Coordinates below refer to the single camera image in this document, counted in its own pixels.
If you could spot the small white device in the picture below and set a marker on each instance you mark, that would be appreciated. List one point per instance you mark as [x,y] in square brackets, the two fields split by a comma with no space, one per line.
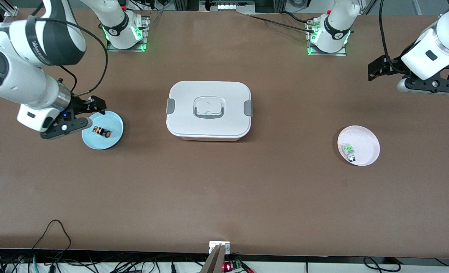
[228,6]

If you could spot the grey metal bar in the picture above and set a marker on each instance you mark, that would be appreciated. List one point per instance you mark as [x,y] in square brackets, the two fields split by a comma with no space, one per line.
[215,263]

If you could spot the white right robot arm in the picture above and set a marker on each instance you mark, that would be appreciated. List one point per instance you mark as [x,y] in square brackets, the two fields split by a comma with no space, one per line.
[15,79]

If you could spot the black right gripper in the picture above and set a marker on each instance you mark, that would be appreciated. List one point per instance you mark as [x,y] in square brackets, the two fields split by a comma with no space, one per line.
[77,105]

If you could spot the white lunch box grey latches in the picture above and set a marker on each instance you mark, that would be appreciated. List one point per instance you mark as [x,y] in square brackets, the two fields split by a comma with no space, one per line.
[209,125]

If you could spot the circuit module with red light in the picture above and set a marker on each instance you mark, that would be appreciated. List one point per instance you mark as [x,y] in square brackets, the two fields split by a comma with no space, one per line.
[228,267]

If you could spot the green and white push switch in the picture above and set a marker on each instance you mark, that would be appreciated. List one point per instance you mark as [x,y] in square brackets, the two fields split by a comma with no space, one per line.
[348,151]

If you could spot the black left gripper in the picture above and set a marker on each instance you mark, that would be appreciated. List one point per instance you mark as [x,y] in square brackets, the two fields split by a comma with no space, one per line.
[394,65]

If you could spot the light blue round plate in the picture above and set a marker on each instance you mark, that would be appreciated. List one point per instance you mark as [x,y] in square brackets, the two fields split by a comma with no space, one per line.
[95,142]

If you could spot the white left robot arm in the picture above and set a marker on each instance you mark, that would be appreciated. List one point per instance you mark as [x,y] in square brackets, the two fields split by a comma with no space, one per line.
[429,57]

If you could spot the orange and black push switch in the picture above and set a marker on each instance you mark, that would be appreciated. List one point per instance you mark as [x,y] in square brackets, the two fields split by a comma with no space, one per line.
[101,132]

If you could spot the pale pink round plate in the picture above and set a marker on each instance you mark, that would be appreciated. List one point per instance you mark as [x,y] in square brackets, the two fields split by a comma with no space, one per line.
[364,144]

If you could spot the small white bracket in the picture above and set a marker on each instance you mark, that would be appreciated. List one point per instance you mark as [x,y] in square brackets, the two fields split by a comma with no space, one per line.
[213,246]

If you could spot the silver aluminium frame corner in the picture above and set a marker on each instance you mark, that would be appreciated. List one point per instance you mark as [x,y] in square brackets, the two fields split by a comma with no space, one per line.
[10,9]

